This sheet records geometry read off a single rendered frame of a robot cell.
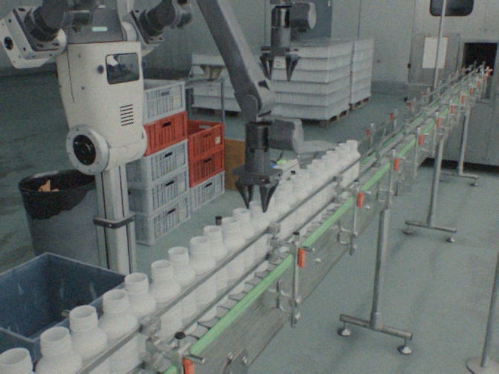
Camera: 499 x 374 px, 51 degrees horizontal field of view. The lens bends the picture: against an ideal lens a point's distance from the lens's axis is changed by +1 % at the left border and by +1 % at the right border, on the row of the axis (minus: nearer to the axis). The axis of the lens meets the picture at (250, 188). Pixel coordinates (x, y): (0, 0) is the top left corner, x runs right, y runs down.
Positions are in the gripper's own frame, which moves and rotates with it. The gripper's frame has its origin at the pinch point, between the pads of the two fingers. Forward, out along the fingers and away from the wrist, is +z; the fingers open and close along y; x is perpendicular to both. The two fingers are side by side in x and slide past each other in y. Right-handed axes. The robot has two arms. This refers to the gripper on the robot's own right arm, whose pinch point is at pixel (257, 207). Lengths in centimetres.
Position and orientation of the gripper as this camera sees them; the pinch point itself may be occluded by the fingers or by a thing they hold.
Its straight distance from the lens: 120.5
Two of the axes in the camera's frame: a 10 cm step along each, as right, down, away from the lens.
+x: 4.7, -2.7, 8.4
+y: 8.8, 1.4, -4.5
